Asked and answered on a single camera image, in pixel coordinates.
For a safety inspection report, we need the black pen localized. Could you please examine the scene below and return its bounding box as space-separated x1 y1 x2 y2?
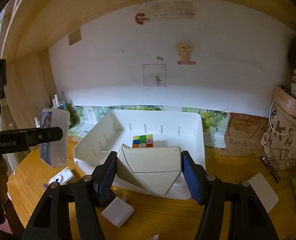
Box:
260 156 281 183

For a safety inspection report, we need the colourful puzzle cube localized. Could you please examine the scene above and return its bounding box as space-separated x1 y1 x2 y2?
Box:
131 134 155 148

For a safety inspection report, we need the blue and white packet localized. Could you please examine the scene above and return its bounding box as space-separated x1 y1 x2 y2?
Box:
39 109 70 168

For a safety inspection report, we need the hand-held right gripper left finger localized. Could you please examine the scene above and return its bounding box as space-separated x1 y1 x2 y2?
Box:
21 151 117 240

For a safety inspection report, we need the taped paper strip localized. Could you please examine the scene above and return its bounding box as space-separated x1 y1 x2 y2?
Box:
148 1 196 19

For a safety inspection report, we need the red wall sticker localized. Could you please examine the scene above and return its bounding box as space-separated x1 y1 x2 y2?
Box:
135 12 149 25

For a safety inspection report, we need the beige flap case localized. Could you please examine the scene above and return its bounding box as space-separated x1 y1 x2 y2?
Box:
116 144 183 196

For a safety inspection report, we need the pink pencil case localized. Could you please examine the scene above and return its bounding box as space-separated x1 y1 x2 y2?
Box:
274 86 296 120

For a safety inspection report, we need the white power adapter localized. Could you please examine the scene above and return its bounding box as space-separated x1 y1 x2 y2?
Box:
101 196 135 228

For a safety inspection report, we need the white rectangular box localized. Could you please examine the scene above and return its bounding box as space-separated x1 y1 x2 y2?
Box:
248 173 279 214

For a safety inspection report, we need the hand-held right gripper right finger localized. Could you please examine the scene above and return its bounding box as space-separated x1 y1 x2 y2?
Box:
181 151 280 240

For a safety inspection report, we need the white plastic storage bin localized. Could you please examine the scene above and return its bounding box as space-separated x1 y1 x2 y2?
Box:
73 109 206 200

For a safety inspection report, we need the white instant camera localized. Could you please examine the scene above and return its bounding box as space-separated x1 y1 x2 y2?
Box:
42 167 74 188

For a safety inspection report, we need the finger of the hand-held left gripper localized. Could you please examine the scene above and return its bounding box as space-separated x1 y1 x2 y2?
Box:
25 127 63 147

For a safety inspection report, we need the brown cartoon paper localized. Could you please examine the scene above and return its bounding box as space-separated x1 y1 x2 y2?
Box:
219 112 270 157

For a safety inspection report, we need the pink square sticker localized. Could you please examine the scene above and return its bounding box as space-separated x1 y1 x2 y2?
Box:
142 63 167 87

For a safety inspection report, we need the letter print fabric bag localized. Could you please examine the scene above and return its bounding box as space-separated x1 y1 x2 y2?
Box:
260 102 296 171

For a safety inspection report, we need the yellow character sticker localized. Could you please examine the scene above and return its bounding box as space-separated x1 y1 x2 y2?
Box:
176 42 196 65

